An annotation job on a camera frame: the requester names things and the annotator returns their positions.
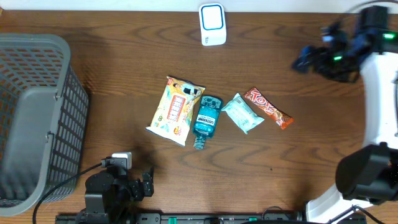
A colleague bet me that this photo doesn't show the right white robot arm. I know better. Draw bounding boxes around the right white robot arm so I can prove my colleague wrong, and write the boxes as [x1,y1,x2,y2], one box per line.
[292,1,397,223]

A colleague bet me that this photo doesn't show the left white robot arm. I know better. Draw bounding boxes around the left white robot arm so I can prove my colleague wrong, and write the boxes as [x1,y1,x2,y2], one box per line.
[82,164,154,224]

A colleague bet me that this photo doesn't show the grey plastic shopping basket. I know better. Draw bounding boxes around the grey plastic shopping basket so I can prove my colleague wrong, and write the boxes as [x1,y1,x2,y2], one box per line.
[1,34,89,217]

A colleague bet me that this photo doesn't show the yellow snack bag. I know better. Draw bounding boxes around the yellow snack bag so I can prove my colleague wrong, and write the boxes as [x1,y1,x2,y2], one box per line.
[146,77,205,146]

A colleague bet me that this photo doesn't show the white barcode scanner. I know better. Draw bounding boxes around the white barcode scanner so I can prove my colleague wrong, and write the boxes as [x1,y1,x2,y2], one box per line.
[199,3,227,47]

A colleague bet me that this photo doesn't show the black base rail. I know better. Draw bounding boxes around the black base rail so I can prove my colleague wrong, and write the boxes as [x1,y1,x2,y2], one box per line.
[55,212,367,224]

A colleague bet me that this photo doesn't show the red Top chocolate bar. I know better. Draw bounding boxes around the red Top chocolate bar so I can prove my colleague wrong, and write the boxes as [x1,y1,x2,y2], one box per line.
[244,87,294,129]

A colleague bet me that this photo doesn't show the teal Listerine mouthwash bottle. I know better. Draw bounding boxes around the teal Listerine mouthwash bottle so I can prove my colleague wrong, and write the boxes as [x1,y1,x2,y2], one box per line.
[193,95,223,149]

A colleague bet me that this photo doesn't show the light blue wet wipes pack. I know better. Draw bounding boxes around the light blue wet wipes pack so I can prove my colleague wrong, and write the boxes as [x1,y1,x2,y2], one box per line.
[221,93,264,134]

